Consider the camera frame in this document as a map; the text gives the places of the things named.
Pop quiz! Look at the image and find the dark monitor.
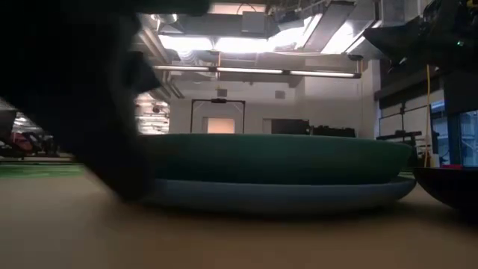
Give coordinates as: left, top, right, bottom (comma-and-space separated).
0, 108, 18, 143

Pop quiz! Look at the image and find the black cabinet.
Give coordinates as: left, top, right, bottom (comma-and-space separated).
270, 118, 311, 136

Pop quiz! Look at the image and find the grey ceiling box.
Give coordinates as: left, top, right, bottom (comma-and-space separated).
240, 10, 269, 35

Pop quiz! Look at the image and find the blue plastic plate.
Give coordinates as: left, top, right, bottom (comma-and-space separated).
143, 176, 418, 216

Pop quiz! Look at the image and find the dark green plastic plate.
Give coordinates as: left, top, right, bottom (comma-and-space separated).
143, 133, 414, 186

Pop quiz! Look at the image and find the black gantry frame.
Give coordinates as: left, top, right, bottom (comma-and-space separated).
190, 98, 246, 135

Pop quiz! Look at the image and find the red plastic plate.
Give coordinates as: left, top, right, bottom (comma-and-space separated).
413, 166, 478, 212

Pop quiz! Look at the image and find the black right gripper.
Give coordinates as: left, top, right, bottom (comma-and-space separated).
363, 0, 478, 74

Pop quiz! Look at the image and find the black equipment stand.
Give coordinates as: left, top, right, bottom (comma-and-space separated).
376, 129, 423, 150

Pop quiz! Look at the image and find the silver ceiling air duct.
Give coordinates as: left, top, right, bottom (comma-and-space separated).
302, 0, 385, 55

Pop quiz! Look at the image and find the black folding screen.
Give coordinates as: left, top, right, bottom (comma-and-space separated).
310, 126, 356, 138

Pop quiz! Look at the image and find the long ceiling light strip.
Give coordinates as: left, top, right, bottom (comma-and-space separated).
152, 64, 362, 79

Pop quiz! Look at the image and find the black wall panel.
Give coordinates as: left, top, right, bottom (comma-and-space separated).
443, 69, 478, 116

